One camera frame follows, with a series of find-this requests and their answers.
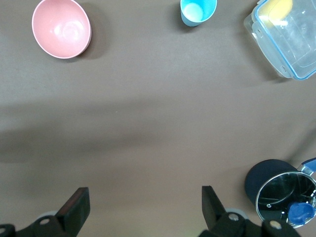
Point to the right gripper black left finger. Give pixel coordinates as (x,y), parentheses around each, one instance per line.
(74,217)

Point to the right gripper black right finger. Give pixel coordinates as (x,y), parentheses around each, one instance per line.
(217,219)

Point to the dark blue pot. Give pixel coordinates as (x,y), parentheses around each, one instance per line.
(261,176)

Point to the brown table cover cloth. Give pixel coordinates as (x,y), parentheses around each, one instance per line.
(148,123)

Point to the clear plastic food container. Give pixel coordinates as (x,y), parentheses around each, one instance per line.
(293,49)

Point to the pink bowl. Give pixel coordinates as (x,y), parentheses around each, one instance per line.
(61,29)

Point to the light blue plastic cup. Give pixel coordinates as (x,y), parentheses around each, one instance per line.
(196,11)

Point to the round yellow food piece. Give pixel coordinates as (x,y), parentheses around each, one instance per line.
(279,10)

